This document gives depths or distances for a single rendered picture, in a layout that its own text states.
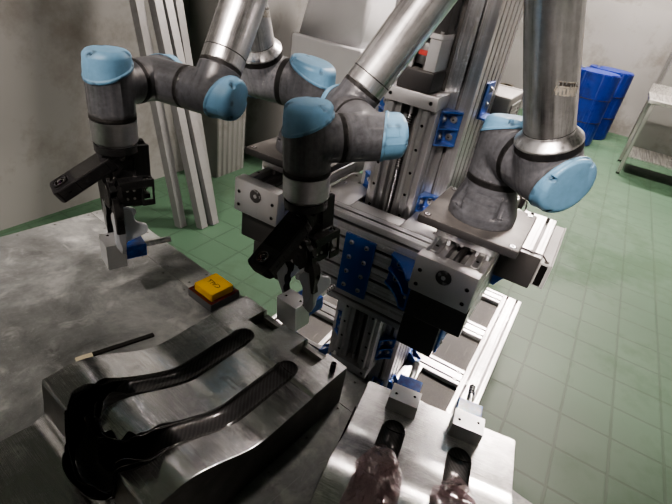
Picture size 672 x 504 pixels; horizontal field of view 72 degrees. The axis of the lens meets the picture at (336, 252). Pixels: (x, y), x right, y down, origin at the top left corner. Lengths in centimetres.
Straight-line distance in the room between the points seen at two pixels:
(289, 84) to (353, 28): 245
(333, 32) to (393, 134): 300
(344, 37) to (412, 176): 254
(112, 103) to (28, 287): 49
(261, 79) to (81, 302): 66
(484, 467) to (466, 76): 85
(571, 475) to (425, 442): 134
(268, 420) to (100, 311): 48
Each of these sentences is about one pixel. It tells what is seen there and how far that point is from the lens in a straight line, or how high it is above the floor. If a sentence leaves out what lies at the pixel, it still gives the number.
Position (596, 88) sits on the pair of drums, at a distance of 654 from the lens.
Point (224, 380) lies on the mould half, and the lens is 79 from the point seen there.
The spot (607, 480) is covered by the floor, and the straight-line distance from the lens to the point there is 218.
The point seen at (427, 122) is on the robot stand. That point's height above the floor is 119.
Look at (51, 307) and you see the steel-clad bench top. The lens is 110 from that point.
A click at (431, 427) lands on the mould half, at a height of 85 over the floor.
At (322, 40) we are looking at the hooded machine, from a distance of 370.
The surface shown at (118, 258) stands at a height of 93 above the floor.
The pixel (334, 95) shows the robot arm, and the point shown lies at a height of 128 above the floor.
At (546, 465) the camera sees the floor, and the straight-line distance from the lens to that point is 208.
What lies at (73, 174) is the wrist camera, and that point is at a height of 110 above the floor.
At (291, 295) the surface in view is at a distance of 84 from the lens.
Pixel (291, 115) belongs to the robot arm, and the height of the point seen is 128.
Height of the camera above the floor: 147
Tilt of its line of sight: 32 degrees down
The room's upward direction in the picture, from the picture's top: 10 degrees clockwise
